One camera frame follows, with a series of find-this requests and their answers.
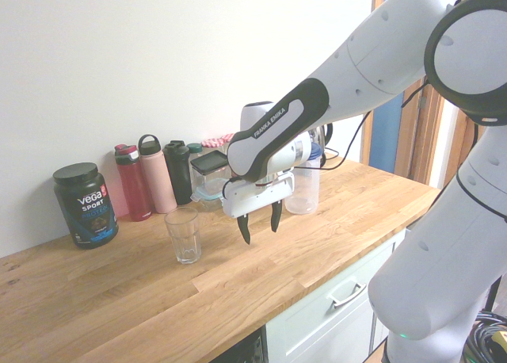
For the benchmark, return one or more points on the glass container teal lid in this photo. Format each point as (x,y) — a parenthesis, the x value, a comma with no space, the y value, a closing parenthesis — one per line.
(208,198)

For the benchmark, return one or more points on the pale green cabinet drawer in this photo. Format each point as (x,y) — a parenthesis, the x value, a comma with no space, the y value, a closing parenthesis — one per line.
(317,331)

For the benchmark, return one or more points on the clear container black lid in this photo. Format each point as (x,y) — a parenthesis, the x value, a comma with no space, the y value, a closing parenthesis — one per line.
(210,173)

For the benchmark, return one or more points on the black shaker bottle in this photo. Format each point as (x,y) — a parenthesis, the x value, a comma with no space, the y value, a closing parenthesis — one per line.
(179,173)

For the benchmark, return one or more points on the glass jar green lid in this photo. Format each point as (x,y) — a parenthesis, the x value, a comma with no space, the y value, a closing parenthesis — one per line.
(195,153)

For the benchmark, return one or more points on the dark appliance under counter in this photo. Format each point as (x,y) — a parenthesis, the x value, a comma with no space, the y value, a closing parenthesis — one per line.
(247,347)

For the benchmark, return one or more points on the glass electric kettle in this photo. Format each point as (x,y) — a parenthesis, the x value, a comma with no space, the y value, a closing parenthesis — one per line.
(321,141)

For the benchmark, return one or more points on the blue plastic plate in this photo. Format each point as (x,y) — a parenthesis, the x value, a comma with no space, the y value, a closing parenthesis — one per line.
(305,192)

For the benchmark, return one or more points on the jar with red checkered lid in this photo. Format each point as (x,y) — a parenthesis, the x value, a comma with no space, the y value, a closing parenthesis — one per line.
(216,143)

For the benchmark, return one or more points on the red water bottle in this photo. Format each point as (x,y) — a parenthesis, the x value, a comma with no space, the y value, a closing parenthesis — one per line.
(132,184)

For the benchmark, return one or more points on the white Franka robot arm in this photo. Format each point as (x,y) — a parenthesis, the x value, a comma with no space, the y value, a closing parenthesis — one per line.
(376,62)

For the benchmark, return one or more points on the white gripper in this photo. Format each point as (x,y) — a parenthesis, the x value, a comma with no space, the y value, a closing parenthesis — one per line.
(253,198)

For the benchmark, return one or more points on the wooden door frame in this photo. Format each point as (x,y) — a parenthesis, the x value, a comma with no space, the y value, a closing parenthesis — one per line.
(420,141)

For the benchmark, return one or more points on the white kitchen appliance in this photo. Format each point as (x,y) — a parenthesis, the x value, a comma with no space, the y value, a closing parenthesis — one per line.
(255,115)

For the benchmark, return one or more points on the clear drinking glass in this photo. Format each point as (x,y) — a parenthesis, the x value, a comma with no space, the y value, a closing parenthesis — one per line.
(184,236)

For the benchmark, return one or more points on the black Vega protein tub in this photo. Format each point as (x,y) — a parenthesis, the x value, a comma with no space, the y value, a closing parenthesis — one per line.
(87,208)

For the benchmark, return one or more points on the pink water bottle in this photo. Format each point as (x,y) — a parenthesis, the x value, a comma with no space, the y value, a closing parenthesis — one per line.
(157,180)

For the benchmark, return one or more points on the blue door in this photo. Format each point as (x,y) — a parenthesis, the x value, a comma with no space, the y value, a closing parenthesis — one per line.
(382,137)

